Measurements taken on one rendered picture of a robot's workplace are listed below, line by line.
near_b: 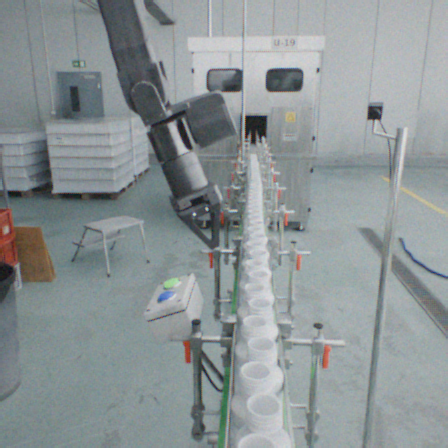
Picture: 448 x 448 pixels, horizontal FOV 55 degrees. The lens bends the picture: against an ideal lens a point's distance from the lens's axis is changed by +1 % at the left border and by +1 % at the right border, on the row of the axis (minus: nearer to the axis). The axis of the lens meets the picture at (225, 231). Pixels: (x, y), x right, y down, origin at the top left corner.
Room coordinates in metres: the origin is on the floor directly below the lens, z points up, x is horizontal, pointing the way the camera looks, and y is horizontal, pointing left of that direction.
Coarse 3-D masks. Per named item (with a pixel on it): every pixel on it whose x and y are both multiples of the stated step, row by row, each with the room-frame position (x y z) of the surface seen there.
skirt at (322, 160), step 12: (324, 156) 10.25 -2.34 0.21; (336, 156) 10.24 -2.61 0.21; (348, 156) 10.22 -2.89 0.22; (360, 156) 10.20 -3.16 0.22; (372, 156) 10.19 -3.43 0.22; (384, 156) 10.17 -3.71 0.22; (408, 156) 10.14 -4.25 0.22; (420, 156) 10.12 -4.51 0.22; (432, 156) 10.11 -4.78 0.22; (444, 156) 10.09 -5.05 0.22
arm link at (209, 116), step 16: (144, 96) 0.61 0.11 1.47; (208, 96) 0.63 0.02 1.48; (144, 112) 0.61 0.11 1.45; (160, 112) 0.61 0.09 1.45; (176, 112) 0.62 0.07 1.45; (192, 112) 0.63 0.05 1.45; (208, 112) 0.63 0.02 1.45; (224, 112) 0.62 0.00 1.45; (192, 128) 0.63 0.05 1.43; (208, 128) 0.62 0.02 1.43; (224, 128) 0.63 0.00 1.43; (208, 144) 0.64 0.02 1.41
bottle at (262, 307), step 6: (252, 300) 0.63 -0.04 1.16; (258, 300) 0.63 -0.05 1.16; (264, 300) 0.63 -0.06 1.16; (252, 306) 0.60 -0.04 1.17; (258, 306) 0.63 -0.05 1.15; (264, 306) 0.63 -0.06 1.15; (270, 306) 0.61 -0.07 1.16; (252, 312) 0.60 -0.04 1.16; (258, 312) 0.60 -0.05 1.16; (264, 312) 0.60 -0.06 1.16; (270, 312) 0.61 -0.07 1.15; (270, 318) 0.61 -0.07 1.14; (270, 324) 0.61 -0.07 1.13; (240, 330) 0.62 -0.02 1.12; (270, 330) 0.60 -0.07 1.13; (276, 330) 0.61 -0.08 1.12; (270, 336) 0.59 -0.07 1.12; (276, 336) 0.60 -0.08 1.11; (276, 342) 0.61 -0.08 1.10; (276, 348) 0.60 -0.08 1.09; (276, 354) 0.61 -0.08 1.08; (276, 360) 0.61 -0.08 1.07
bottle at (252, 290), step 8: (248, 288) 0.69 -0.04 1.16; (256, 288) 0.69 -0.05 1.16; (264, 288) 0.67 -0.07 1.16; (248, 296) 0.66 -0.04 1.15; (256, 296) 0.66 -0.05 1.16; (264, 296) 0.67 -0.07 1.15; (248, 304) 0.66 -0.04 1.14; (240, 312) 0.67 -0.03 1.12; (240, 320) 0.66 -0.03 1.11; (240, 328) 0.66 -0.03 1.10; (240, 336) 0.66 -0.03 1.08
